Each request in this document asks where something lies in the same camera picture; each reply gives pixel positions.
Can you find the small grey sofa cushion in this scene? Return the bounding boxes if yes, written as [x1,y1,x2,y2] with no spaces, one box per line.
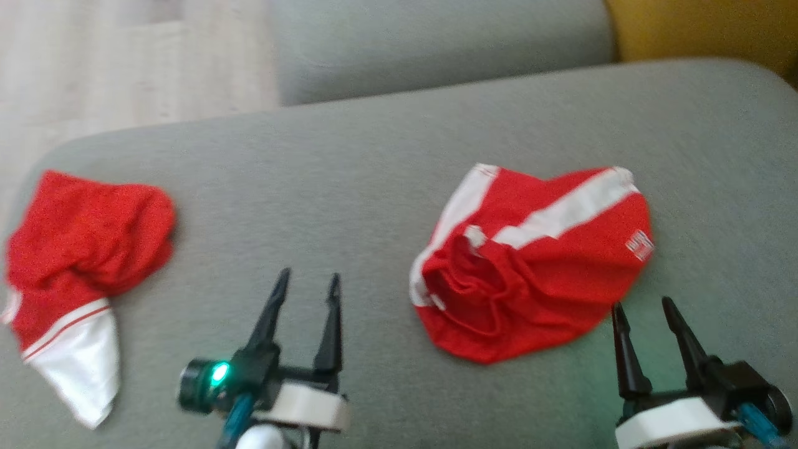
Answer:
[268,0,619,107]

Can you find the red shorts with white stripes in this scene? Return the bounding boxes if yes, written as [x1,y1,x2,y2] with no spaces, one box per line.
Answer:
[408,163,655,365]

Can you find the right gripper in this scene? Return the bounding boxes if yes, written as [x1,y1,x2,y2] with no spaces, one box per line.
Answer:
[611,297,744,449]

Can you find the large grey sofa seat cushion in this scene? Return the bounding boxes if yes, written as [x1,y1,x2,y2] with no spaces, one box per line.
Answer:
[0,57,798,449]

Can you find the yellow sofa back cushion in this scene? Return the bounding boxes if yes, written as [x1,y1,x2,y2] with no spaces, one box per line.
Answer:
[605,0,798,91]

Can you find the red shirt with white sleeves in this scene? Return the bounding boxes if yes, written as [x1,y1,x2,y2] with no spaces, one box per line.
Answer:
[0,170,177,431]

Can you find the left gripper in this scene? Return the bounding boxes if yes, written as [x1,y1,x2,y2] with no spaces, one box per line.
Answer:
[246,268,351,434]

